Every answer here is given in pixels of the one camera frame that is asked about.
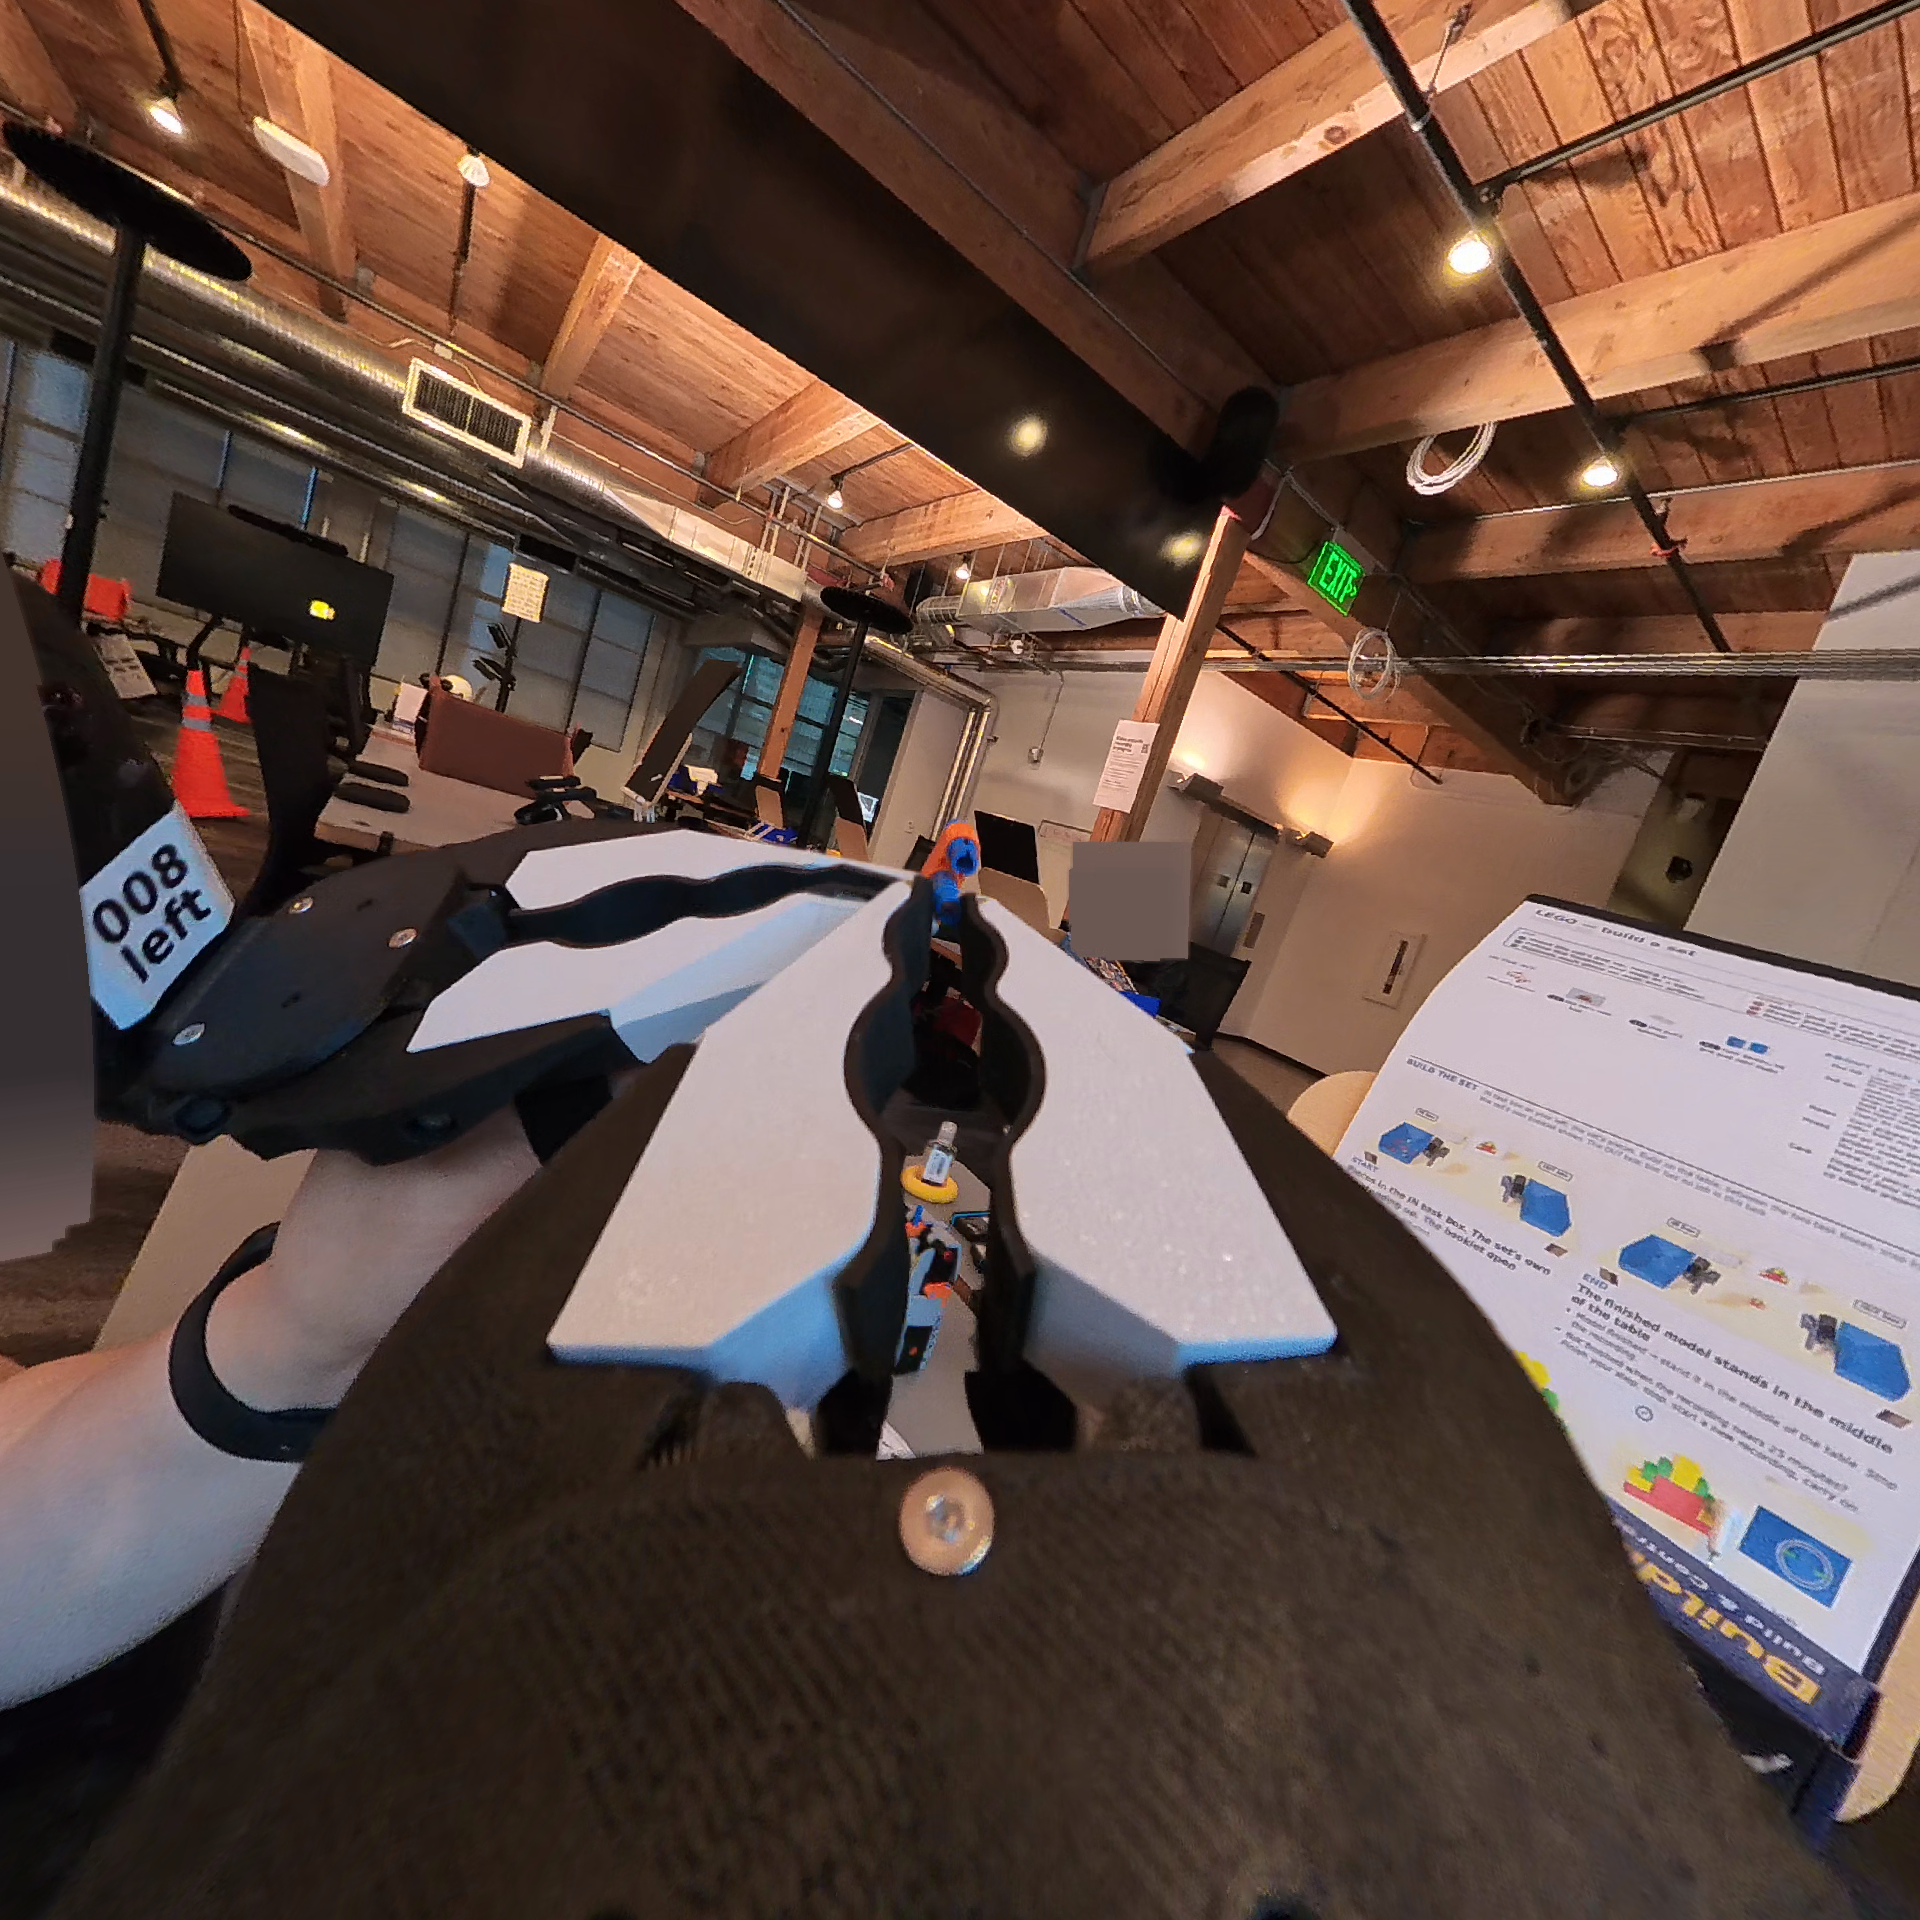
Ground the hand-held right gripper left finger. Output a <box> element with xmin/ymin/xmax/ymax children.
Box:
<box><xmin>548</xmin><ymin>877</ymin><xmax>935</xmax><ymax>1423</ymax></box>

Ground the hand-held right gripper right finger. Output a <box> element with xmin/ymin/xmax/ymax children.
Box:
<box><xmin>960</xmin><ymin>892</ymin><xmax>1341</xmax><ymax>1423</ymax></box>

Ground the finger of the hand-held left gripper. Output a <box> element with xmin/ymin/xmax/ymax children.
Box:
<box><xmin>405</xmin><ymin>887</ymin><xmax>908</xmax><ymax>1064</ymax></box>
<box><xmin>501</xmin><ymin>830</ymin><xmax>905</xmax><ymax>930</ymax></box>

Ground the person's left forearm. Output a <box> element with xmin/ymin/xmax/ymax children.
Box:
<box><xmin>0</xmin><ymin>1297</ymin><xmax>311</xmax><ymax>1713</ymax></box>

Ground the person's left hand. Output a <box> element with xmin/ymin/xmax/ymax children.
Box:
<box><xmin>269</xmin><ymin>1107</ymin><xmax>546</xmax><ymax>1413</ymax></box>

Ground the brown cardboard box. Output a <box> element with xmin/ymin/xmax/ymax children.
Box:
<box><xmin>415</xmin><ymin>686</ymin><xmax>597</xmax><ymax>799</ymax></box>

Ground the black office chair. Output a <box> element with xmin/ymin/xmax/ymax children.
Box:
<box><xmin>245</xmin><ymin>657</ymin><xmax>419</xmax><ymax>906</ymax></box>

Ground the toy robot model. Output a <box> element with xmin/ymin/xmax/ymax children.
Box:
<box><xmin>886</xmin><ymin>1114</ymin><xmax>1001</xmax><ymax>1380</ymax></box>

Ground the black pole stand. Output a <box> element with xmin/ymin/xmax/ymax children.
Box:
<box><xmin>0</xmin><ymin>118</ymin><xmax>259</xmax><ymax>641</ymax></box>
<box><xmin>812</xmin><ymin>581</ymin><xmax>922</xmax><ymax>847</ymax></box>

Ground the black monitor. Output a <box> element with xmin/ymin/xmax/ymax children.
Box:
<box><xmin>155</xmin><ymin>488</ymin><xmax>398</xmax><ymax>665</ymax></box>

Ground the black wristband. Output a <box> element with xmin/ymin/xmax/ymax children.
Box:
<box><xmin>166</xmin><ymin>1219</ymin><xmax>344</xmax><ymax>1466</ymax></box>

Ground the air vent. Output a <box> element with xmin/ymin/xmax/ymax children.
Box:
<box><xmin>398</xmin><ymin>352</ymin><xmax>535</xmax><ymax>474</ymax></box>

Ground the printed instruction sheet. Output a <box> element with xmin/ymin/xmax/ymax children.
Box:
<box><xmin>1330</xmin><ymin>895</ymin><xmax>1920</xmax><ymax>1683</ymax></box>

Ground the black ceiling speaker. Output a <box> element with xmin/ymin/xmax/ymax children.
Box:
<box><xmin>1200</xmin><ymin>386</ymin><xmax>1284</xmax><ymax>507</ymax></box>

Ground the blue robot kit box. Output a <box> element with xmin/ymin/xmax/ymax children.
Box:
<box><xmin>1603</xmin><ymin>1495</ymin><xmax>1891</xmax><ymax>1854</ymax></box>

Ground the wooden post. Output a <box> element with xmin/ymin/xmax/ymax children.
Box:
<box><xmin>1083</xmin><ymin>507</ymin><xmax>1259</xmax><ymax>844</ymax></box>

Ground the silver air duct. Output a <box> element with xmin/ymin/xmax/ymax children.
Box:
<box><xmin>0</xmin><ymin>186</ymin><xmax>842</xmax><ymax>578</ymax></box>

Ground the coiled white cable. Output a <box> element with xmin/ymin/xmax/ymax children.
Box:
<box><xmin>1400</xmin><ymin>422</ymin><xmax>1502</xmax><ymax>500</ymax></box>

